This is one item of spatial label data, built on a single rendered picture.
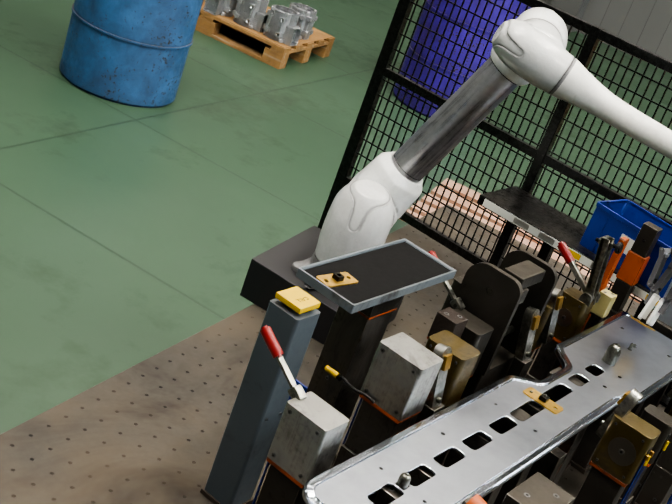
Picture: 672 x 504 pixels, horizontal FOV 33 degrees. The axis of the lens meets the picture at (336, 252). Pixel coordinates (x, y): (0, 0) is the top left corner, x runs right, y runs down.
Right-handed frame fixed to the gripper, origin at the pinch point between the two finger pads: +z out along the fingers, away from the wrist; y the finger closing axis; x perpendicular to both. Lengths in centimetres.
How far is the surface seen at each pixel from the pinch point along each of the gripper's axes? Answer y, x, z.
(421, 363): 1, -80, 28
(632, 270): -19.4, 22.5, -5.2
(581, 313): -12.6, -4.4, 9.8
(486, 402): 4, -56, 31
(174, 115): -339, 154, 52
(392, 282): -17, -75, 20
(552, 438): 17, -50, 30
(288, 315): -15, -101, 32
